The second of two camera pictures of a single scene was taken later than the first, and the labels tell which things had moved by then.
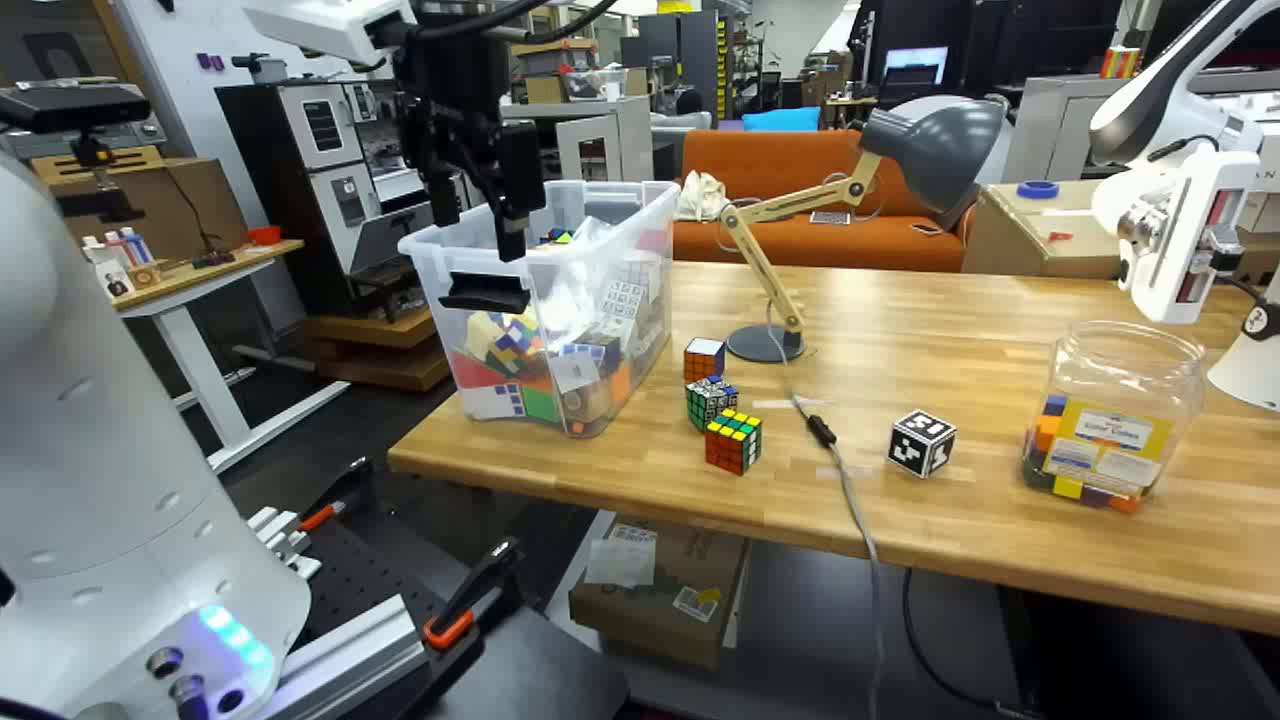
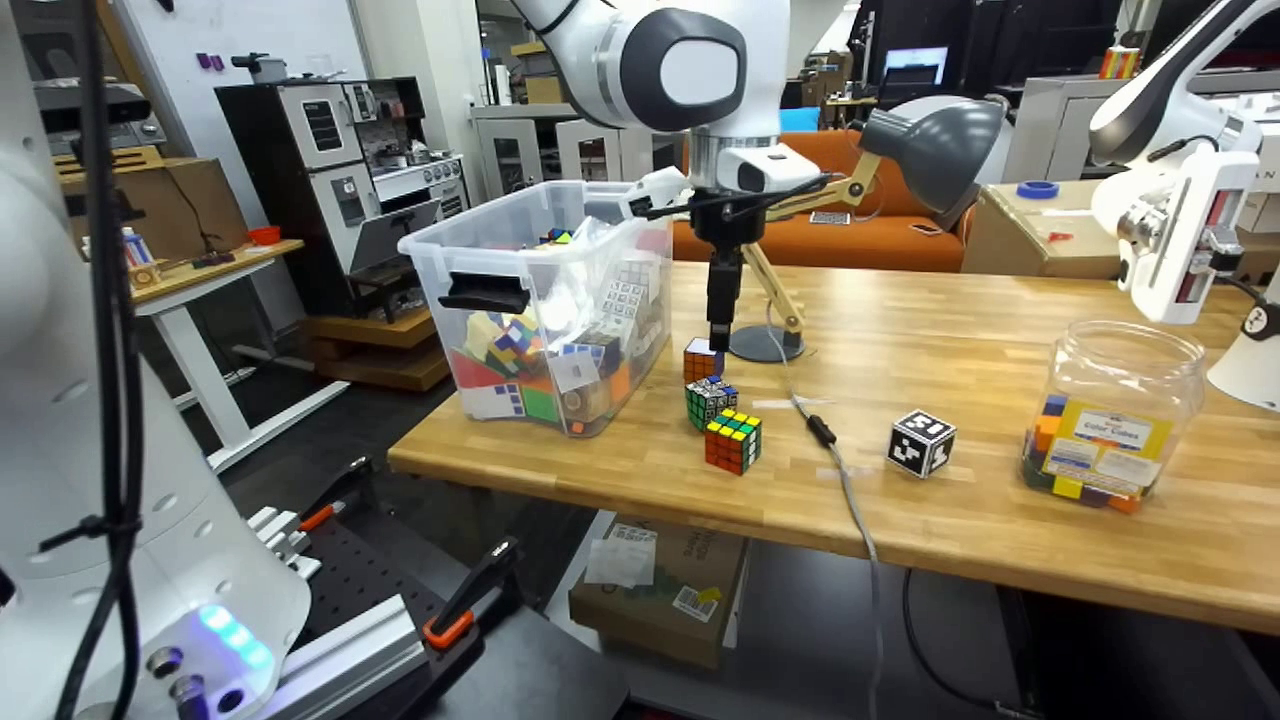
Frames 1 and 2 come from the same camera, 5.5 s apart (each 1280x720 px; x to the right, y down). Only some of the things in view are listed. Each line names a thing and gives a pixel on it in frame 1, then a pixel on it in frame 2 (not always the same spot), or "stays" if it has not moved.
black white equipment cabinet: x=337 y=171 stays
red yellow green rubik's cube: x=733 y=440 stays
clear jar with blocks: x=1110 y=412 stays
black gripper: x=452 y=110 to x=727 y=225
